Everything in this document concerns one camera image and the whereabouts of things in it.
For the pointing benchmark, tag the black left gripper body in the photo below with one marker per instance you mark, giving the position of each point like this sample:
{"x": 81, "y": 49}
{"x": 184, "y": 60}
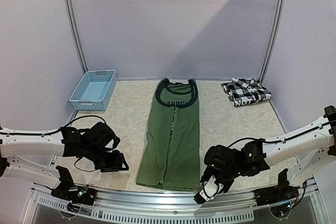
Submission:
{"x": 107, "y": 164}

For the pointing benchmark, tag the green garment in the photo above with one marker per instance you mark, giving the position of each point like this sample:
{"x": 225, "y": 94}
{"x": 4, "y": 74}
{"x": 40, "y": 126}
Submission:
{"x": 171, "y": 159}

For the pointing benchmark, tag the black white checked shirt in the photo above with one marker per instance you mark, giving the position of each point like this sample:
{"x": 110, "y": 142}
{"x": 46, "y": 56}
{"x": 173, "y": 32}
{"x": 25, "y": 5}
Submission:
{"x": 245, "y": 91}

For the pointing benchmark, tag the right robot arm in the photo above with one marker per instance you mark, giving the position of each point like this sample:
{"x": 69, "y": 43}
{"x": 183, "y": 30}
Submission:
{"x": 315, "y": 140}

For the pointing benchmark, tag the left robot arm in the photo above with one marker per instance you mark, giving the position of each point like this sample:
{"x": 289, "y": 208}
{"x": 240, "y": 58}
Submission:
{"x": 97, "y": 144}

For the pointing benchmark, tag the light blue plastic basket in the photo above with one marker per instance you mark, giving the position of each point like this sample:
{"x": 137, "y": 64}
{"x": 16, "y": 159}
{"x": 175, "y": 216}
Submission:
{"x": 94, "y": 90}

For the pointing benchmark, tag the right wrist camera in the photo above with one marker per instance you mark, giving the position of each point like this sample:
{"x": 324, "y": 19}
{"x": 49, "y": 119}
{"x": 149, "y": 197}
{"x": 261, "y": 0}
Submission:
{"x": 208, "y": 191}

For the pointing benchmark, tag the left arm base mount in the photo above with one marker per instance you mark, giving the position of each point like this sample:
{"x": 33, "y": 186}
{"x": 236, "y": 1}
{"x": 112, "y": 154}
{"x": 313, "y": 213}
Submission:
{"x": 67, "y": 190}

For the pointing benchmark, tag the front aluminium rail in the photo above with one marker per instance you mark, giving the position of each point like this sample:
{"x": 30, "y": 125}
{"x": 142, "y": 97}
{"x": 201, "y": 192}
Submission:
{"x": 112, "y": 206}

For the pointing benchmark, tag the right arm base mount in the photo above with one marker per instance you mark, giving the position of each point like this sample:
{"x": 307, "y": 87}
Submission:
{"x": 282, "y": 191}

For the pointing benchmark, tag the left aluminium wall post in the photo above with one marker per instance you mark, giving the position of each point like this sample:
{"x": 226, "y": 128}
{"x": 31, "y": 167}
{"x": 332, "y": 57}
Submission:
{"x": 75, "y": 35}

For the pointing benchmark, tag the aluminium wall post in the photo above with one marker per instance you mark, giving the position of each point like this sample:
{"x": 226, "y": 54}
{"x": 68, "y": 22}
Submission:
{"x": 75, "y": 35}
{"x": 272, "y": 40}

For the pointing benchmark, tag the right aluminium wall post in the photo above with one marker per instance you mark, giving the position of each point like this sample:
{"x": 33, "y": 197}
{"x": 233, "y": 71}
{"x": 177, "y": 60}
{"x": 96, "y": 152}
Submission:
{"x": 272, "y": 40}

